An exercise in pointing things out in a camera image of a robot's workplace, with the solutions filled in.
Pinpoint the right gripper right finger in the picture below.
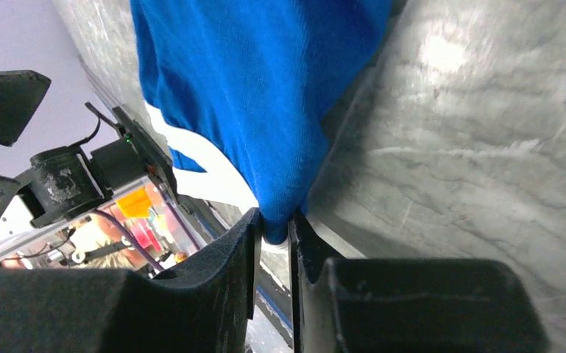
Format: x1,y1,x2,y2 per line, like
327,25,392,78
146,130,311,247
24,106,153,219
288,213,550,352

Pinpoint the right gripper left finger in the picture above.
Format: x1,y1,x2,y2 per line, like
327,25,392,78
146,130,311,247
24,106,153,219
0,209,261,352

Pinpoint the blue underwear white trim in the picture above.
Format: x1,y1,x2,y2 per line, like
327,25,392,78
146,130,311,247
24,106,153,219
130,1,392,249

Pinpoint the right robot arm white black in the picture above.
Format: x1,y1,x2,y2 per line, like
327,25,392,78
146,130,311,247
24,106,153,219
0,107,549,352

